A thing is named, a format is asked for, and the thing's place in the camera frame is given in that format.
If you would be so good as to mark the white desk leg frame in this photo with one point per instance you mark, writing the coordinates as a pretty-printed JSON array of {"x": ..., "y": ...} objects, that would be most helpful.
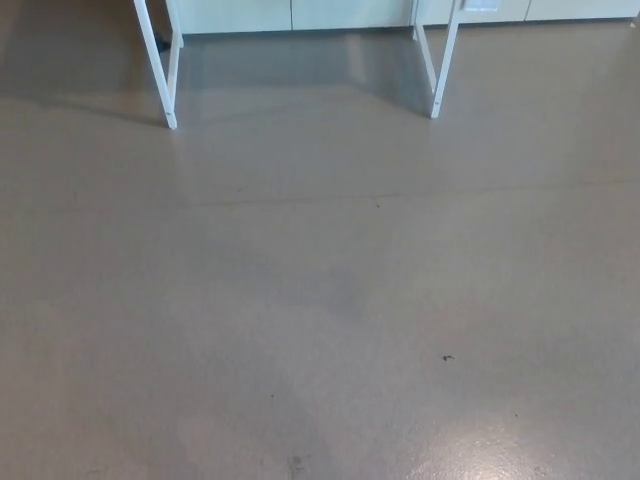
[
  {"x": 449, "y": 60},
  {"x": 155, "y": 65}
]

